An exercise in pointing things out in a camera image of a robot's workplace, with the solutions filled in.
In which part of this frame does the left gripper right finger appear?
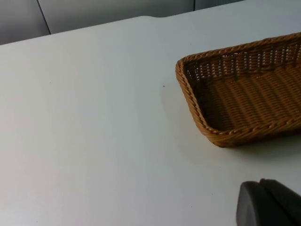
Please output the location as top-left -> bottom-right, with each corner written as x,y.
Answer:
259,178 -> 301,226

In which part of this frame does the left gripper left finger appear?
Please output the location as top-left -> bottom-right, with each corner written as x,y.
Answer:
236,180 -> 280,226

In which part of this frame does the pale brown wicker basket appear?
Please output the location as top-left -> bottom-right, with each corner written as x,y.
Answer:
175,32 -> 301,149

